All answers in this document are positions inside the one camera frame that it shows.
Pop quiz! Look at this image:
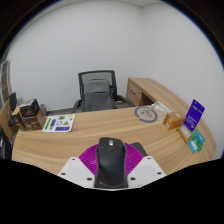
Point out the grey backpack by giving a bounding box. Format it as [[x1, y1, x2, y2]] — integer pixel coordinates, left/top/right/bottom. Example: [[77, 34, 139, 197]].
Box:
[[81, 78, 115, 112]]

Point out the white paper packet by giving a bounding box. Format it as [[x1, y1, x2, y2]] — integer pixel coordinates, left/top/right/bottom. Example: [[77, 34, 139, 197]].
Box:
[[153, 101, 172, 115]]

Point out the black mesh office chair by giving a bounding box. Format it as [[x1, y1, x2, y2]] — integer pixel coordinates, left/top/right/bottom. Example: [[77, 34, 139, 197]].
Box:
[[71, 69, 136, 114]]

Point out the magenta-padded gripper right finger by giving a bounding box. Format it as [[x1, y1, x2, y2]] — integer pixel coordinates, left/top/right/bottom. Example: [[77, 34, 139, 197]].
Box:
[[124, 142, 167, 188]]

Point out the dark grey computer mouse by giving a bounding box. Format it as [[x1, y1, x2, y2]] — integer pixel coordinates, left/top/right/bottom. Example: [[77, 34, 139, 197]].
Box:
[[94, 136, 129, 189]]

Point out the white printed sticker sheet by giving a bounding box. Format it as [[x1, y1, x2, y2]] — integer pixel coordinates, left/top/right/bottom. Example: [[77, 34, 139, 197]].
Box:
[[42, 113, 77, 133]]

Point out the dark grey mouse pad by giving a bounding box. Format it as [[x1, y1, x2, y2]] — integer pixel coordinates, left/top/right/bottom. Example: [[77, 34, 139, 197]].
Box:
[[129, 141, 148, 157]]

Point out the black leather armchair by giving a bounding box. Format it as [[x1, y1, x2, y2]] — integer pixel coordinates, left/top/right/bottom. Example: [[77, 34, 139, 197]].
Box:
[[0, 128, 14, 160]]

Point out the green packet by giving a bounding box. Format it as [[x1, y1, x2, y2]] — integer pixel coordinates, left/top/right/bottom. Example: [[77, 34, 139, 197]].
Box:
[[191, 128, 207, 151]]

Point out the wooden shelf unit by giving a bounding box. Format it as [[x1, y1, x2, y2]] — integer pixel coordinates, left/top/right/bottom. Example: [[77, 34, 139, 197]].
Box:
[[0, 59, 13, 108]]

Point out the purple standing card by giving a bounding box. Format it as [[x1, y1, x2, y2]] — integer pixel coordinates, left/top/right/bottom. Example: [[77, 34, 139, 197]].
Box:
[[183, 98, 206, 133]]

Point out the orange cardboard box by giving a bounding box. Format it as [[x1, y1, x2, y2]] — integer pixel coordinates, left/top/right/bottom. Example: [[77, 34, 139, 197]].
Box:
[[162, 111, 186, 131]]

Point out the wide brown carton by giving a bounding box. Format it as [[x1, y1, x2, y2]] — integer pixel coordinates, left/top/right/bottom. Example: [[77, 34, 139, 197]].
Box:
[[19, 109, 47, 132]]

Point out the small teal packet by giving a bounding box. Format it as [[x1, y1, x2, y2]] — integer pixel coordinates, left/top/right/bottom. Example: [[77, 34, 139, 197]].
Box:
[[188, 139, 199, 154]]

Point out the black visitor chair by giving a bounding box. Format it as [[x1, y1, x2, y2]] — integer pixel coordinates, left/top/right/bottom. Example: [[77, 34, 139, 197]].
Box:
[[7, 92, 19, 128]]

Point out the wooden side cabinet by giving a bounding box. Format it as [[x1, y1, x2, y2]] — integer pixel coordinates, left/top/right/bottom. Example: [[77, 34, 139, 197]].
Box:
[[125, 77, 188, 111]]

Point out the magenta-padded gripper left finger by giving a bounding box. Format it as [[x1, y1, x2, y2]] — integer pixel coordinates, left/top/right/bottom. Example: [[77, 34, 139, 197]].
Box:
[[57, 143, 100, 188]]

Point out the round white printed disc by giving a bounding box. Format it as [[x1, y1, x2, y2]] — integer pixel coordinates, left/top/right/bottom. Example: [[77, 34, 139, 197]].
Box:
[[133, 104, 159, 124]]

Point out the open dark carton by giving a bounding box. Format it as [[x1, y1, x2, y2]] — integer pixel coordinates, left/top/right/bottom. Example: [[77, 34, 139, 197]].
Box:
[[18, 98, 41, 118]]

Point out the small tan box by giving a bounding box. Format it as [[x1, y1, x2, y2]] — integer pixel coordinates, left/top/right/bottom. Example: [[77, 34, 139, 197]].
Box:
[[176, 125, 193, 144]]

